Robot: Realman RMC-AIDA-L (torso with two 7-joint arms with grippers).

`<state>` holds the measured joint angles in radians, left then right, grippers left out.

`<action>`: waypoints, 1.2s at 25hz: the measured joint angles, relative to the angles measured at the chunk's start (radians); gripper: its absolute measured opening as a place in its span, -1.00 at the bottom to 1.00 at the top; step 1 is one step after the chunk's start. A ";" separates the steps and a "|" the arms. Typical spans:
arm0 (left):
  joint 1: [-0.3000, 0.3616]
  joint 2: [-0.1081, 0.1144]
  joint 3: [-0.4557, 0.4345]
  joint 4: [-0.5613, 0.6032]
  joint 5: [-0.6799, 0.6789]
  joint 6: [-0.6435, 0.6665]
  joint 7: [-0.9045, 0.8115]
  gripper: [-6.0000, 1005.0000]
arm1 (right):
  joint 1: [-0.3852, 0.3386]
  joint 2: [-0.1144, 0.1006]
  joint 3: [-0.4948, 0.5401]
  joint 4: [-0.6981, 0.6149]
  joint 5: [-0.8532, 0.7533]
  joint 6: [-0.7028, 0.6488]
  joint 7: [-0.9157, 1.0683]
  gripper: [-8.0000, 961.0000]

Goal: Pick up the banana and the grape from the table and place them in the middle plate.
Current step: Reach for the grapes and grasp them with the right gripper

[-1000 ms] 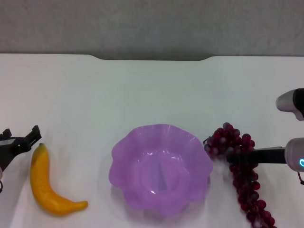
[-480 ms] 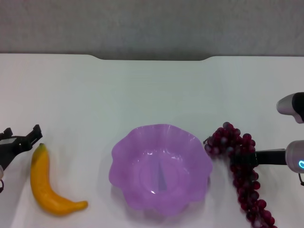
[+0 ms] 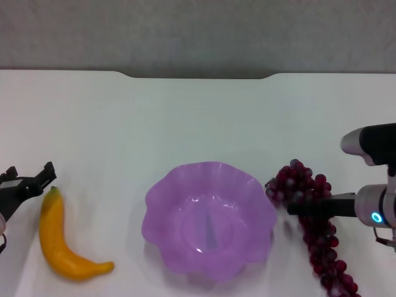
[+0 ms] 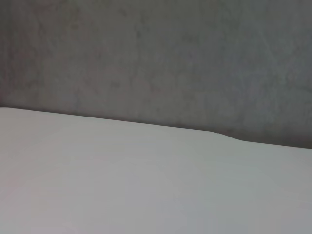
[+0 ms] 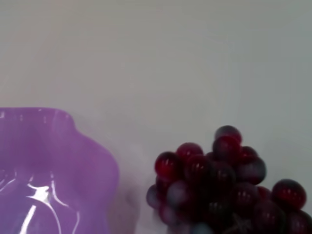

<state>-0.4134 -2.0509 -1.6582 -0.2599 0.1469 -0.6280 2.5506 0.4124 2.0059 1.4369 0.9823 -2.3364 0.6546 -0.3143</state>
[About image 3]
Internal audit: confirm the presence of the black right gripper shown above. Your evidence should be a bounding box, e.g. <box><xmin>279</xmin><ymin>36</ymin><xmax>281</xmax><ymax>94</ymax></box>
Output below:
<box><xmin>286</xmin><ymin>192</ymin><xmax>357</xmax><ymax>218</ymax></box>

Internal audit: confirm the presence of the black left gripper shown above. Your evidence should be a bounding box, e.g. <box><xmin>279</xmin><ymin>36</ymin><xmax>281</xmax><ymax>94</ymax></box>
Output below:
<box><xmin>0</xmin><ymin>161</ymin><xmax>58</xmax><ymax>222</ymax></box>

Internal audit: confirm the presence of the dark red grape bunch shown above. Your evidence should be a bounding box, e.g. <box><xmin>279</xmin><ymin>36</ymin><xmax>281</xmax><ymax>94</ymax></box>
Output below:
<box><xmin>265</xmin><ymin>158</ymin><xmax>359</xmax><ymax>296</ymax></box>

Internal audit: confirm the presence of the yellow banana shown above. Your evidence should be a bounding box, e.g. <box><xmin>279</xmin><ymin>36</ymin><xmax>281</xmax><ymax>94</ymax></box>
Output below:
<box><xmin>38</xmin><ymin>186</ymin><xmax>115</xmax><ymax>282</ymax></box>

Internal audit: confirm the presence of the purple wavy plastic plate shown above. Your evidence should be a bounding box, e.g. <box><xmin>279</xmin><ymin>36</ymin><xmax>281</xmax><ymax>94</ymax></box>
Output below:
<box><xmin>140</xmin><ymin>160</ymin><xmax>278</xmax><ymax>285</ymax></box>

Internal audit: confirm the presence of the right arm cable connector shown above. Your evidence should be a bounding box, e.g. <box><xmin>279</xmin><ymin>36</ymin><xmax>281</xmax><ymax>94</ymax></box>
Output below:
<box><xmin>372</xmin><ymin>227</ymin><xmax>396</xmax><ymax>249</ymax></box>

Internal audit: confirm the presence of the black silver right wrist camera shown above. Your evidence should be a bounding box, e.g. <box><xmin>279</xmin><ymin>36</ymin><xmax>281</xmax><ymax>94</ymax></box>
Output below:
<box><xmin>340</xmin><ymin>123</ymin><xmax>396</xmax><ymax>167</ymax></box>

